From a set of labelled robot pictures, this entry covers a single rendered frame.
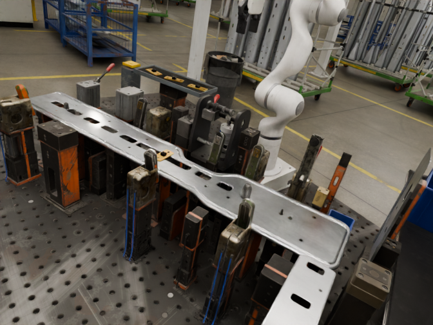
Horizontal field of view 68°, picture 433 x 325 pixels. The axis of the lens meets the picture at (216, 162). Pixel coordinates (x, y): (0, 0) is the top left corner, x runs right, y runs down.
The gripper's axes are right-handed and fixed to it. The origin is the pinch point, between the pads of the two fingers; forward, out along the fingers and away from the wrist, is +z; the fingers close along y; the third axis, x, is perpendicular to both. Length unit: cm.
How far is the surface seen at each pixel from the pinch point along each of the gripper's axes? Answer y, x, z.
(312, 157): 9.8, 36.5, 30.1
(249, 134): 6.4, 12.2, 32.9
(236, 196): 27, 21, 45
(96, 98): 7, -67, 45
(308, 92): -383, -60, 117
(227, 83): -244, -128, 100
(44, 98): 27, -77, 45
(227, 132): 5.9, 3.5, 35.7
